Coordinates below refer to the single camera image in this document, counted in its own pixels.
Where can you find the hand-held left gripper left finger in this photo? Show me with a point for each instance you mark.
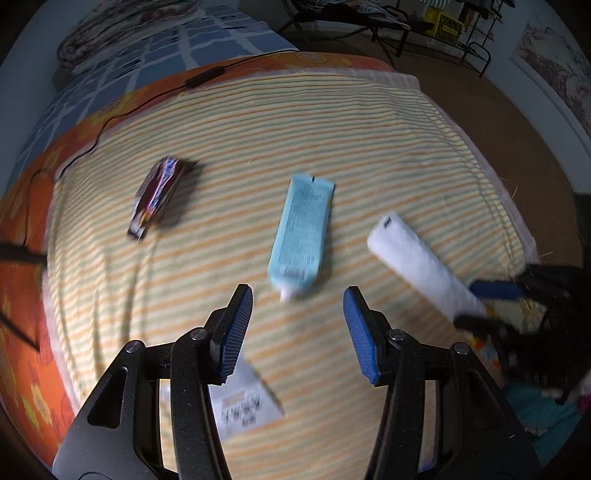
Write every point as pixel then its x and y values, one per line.
pixel 238 332

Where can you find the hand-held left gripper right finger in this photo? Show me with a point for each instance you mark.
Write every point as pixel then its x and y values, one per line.
pixel 360 337

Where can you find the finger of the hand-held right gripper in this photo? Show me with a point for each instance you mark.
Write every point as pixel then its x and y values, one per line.
pixel 482 324
pixel 496 290

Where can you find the long white package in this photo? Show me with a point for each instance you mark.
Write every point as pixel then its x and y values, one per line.
pixel 415 258

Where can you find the light blue tube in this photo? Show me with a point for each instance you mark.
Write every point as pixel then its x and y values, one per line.
pixel 300 226

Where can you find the white printed paper packet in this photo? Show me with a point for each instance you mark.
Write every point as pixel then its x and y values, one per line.
pixel 244 406

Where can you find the teal cloth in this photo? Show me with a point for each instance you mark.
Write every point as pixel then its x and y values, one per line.
pixel 535 410

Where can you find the dark snack wrapper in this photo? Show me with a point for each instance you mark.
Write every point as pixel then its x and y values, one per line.
pixel 157 194

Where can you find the yellow striped blanket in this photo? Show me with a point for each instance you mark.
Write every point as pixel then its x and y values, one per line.
pixel 277 138

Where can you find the orange floral cloth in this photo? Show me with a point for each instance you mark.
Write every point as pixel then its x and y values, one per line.
pixel 27 369

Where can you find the pale plaid cloth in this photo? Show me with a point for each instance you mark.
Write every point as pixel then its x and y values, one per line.
pixel 406 81

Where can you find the black metal rack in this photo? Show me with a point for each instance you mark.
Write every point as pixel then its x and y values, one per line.
pixel 482 55

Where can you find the yellow crate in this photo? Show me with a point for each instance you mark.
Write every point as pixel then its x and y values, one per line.
pixel 445 25

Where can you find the black folding chair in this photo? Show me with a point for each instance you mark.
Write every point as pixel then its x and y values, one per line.
pixel 383 37

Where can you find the blue checkered bed sheet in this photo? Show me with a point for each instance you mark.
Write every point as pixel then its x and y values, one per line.
pixel 207 41

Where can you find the striped cloth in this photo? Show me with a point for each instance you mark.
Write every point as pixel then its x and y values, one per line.
pixel 364 11

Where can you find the folded floral quilt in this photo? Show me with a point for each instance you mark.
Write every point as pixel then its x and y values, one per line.
pixel 115 27

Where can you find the wall map poster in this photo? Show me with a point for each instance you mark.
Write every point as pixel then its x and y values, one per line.
pixel 554 60

